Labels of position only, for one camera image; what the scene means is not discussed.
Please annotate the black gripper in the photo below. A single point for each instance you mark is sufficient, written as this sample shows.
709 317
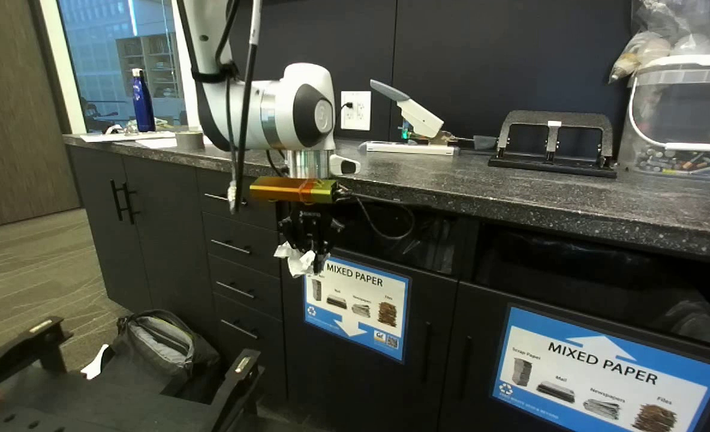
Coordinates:
311 221

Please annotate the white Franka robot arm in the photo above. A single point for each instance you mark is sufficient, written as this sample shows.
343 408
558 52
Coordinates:
292 111

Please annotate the black bin bag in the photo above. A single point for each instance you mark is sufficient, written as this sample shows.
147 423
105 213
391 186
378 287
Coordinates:
596 279
434 241

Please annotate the black bin door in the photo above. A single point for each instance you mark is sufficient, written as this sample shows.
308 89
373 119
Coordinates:
355 393

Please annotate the black cabinet drawer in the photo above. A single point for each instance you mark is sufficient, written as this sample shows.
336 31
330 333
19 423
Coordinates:
243 261
214 213
250 361
247 307

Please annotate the blue label down arrow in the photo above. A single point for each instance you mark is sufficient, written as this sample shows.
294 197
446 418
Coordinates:
362 307

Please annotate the black cabinet door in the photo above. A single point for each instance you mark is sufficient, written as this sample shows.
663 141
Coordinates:
172 255
94 232

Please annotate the grey tape roll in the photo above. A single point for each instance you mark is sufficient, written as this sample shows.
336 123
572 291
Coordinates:
189 141

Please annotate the grey white stapler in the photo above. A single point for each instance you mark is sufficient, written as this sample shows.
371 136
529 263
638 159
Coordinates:
415 120

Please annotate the black grey backpack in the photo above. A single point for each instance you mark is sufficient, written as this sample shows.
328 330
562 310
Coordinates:
163 352

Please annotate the flat white paper sheet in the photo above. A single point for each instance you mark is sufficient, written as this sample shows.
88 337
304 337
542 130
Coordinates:
157 143
111 137

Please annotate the blue water bottle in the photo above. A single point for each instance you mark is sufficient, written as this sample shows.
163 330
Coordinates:
143 99

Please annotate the crumpled clear plastic wrap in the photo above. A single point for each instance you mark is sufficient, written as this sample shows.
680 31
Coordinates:
119 129

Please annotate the black box blue label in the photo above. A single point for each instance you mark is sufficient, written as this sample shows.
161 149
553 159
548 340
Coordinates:
466 408

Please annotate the white paper on floor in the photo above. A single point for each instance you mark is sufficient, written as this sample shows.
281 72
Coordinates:
94 363

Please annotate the black hole punch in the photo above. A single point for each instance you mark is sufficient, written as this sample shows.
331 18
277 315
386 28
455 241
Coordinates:
556 163

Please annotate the white framed window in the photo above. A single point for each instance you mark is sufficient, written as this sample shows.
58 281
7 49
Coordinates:
124 49

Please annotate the blue label up arrow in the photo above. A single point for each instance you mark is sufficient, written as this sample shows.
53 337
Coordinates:
602 375

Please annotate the clear plastic storage container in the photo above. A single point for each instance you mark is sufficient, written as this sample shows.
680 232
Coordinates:
681 111

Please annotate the translucent plastic bag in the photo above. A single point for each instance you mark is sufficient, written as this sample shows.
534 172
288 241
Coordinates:
675 25

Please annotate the large white wall outlet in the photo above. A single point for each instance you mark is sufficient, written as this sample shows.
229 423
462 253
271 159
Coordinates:
355 111

